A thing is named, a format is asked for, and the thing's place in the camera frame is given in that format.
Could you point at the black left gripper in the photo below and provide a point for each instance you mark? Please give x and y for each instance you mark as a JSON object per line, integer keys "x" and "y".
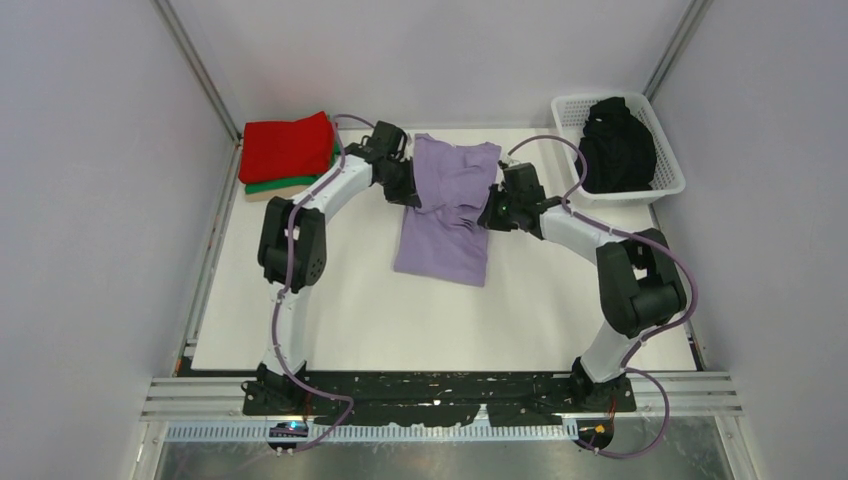
{"x": 407, "y": 195}

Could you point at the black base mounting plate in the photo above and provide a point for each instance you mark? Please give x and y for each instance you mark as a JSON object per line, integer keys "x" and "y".
{"x": 324, "y": 408}

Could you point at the beige folded t-shirt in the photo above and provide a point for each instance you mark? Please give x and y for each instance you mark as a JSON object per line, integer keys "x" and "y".
{"x": 286, "y": 193}

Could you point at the aluminium corner post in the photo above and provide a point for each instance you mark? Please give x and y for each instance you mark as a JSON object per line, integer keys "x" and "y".
{"x": 688, "y": 25}
{"x": 189, "y": 52}

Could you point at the white slotted cable duct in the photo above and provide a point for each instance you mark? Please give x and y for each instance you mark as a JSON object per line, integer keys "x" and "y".
{"x": 284, "y": 432}

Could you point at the white plastic basket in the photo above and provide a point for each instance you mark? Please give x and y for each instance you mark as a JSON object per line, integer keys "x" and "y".
{"x": 570, "y": 113}

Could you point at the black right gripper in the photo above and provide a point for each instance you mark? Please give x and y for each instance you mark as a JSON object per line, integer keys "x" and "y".
{"x": 490, "y": 218}

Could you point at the left aluminium corner post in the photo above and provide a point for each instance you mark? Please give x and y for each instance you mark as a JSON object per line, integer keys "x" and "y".
{"x": 189, "y": 52}

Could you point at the red folded t-shirt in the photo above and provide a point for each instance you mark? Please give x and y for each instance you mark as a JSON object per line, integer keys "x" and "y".
{"x": 277, "y": 149}

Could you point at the black t-shirt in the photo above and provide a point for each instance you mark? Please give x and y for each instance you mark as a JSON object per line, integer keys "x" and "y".
{"x": 619, "y": 150}

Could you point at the green folded t-shirt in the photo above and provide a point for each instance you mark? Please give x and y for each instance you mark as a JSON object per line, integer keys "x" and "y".
{"x": 307, "y": 181}

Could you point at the right aluminium corner post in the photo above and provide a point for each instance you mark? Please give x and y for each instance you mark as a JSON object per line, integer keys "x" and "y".
{"x": 688, "y": 25}

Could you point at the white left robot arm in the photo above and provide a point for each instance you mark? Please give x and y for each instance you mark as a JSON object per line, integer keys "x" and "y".
{"x": 292, "y": 249}

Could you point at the lavender t-shirt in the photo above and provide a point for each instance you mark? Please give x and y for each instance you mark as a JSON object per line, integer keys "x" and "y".
{"x": 441, "y": 238}

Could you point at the aluminium front rail frame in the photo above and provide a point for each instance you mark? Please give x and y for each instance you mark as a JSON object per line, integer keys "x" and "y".
{"x": 688, "y": 393}

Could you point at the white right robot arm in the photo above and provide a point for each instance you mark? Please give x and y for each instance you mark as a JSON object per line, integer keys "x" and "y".
{"x": 640, "y": 289}

